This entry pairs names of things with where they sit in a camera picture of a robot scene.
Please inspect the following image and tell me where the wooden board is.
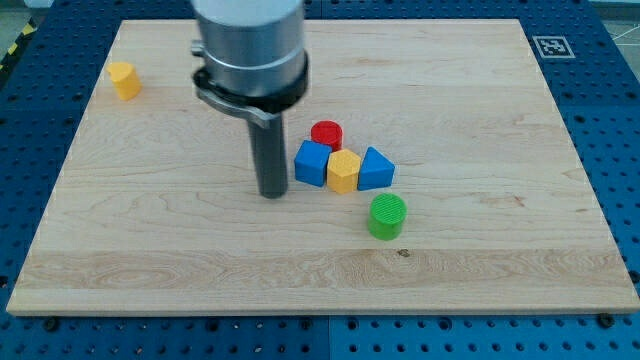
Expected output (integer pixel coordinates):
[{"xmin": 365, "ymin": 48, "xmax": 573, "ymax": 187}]
[{"xmin": 7, "ymin": 19, "xmax": 639, "ymax": 317}]

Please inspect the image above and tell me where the green cylinder block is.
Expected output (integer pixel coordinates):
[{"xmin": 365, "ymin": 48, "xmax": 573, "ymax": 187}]
[{"xmin": 367, "ymin": 193, "xmax": 407, "ymax": 241}]

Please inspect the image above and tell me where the white fiducial marker tag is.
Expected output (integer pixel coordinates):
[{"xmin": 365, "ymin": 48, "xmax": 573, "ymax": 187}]
[{"xmin": 532, "ymin": 36, "xmax": 575, "ymax": 59}]

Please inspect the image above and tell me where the blue cube block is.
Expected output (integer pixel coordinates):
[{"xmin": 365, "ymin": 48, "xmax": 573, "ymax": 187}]
[{"xmin": 294, "ymin": 140, "xmax": 332, "ymax": 187}]

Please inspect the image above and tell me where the yellow heart block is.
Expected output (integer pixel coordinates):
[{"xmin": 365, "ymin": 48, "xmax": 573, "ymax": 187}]
[{"xmin": 107, "ymin": 62, "xmax": 142, "ymax": 101}]

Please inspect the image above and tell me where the yellow hexagon block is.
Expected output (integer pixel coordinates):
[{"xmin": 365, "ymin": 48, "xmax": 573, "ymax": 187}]
[{"xmin": 327, "ymin": 149, "xmax": 362, "ymax": 194}]

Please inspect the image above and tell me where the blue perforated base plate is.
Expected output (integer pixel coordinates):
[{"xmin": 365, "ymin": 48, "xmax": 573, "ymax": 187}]
[{"xmin": 1, "ymin": 0, "xmax": 639, "ymax": 359}]

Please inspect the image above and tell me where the blue triangle block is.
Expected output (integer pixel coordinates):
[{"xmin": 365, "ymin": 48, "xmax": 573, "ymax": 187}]
[{"xmin": 357, "ymin": 147, "xmax": 395, "ymax": 191}]

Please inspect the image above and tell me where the red cylinder block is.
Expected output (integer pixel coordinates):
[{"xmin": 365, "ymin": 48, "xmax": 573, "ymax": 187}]
[{"xmin": 310, "ymin": 120, "xmax": 344, "ymax": 152}]

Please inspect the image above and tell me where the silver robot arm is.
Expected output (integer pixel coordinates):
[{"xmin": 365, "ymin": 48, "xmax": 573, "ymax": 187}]
[{"xmin": 191, "ymin": 0, "xmax": 309, "ymax": 199}]

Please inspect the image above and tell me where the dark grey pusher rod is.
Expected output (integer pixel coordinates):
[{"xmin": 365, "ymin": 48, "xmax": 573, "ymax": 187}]
[{"xmin": 248, "ymin": 114, "xmax": 288, "ymax": 199}]

